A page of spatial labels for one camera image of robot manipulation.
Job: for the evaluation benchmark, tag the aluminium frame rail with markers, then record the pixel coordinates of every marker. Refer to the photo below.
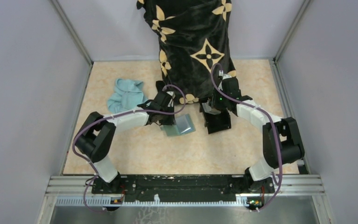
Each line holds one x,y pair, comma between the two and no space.
292,185

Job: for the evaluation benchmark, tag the stack of cards in tray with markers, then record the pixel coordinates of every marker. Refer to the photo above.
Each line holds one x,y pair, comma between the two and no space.
208,109

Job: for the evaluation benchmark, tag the black beige flower-patterned blanket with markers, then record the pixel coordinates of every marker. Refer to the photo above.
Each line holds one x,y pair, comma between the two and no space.
192,37

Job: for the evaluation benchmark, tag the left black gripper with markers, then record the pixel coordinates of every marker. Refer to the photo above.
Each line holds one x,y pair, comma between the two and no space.
170,121

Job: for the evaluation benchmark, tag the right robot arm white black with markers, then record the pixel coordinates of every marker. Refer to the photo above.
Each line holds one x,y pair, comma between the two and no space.
281,140

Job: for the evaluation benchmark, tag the black card tray box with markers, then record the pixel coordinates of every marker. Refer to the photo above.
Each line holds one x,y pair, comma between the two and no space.
215,123

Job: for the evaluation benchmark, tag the white slotted cable duct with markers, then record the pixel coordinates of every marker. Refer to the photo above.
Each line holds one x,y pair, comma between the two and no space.
108,201

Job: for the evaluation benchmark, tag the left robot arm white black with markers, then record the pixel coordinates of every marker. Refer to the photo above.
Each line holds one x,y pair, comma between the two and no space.
94,139

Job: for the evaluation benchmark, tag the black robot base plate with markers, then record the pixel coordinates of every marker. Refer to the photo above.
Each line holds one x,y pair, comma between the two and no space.
182,188

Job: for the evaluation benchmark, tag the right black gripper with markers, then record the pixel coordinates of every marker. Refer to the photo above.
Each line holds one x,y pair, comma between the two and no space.
215,103

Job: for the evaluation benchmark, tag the light blue cloth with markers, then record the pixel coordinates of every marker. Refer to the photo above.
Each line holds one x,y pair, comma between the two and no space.
127,95

